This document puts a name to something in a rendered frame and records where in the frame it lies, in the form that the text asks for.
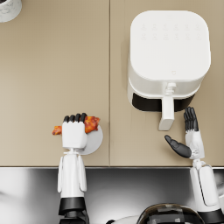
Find white marbled pot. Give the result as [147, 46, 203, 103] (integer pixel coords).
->
[0, 0, 23, 24]

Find roasted orange drumstick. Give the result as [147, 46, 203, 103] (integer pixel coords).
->
[52, 115, 101, 137]

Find round grey plate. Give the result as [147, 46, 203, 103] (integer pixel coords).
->
[76, 125, 104, 156]

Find dark round robot body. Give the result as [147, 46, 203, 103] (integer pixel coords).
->
[106, 203, 207, 224]

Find air fryer drawer with handle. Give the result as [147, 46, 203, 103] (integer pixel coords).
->
[131, 81, 196, 132]

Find white air fryer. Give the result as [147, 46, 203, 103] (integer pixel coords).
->
[127, 10, 212, 100]

